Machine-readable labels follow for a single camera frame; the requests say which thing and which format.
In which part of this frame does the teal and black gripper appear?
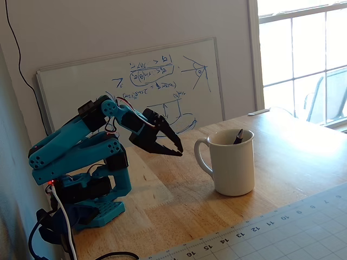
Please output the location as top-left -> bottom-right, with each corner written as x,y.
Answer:
117,104 -> 183,158

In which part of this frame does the dark blue pen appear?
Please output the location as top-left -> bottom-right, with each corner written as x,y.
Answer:
233,128 -> 245,145

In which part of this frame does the teal robot base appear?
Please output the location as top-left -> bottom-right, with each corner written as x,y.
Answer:
46,173 -> 126,228

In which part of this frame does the cream ceramic mug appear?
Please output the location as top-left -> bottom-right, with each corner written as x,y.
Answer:
194,128 -> 255,197

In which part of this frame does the whiteboard with blue writing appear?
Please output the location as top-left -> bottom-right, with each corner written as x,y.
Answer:
36,37 -> 226,148

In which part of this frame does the small white flat stick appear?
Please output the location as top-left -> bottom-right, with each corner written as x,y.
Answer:
247,108 -> 272,117

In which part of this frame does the dark blue table clamp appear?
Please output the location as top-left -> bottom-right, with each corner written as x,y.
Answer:
37,203 -> 99,244

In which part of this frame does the grey gridded cutting mat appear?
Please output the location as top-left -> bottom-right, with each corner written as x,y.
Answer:
140,183 -> 347,260

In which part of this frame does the outdoor chair behind window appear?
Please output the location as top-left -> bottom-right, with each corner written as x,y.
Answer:
303,67 -> 347,126

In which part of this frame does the red white servo wire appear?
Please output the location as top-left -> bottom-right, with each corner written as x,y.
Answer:
104,97 -> 158,136

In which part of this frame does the white usb cable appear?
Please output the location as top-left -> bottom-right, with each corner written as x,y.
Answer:
50,185 -> 79,260

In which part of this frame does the white window frame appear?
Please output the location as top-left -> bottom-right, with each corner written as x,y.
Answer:
247,0 -> 347,134

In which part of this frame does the thick black power cable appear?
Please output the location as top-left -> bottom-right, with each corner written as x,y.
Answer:
28,207 -> 139,260

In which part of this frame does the thin black wall cable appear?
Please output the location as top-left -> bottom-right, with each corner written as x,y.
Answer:
4,0 -> 53,136

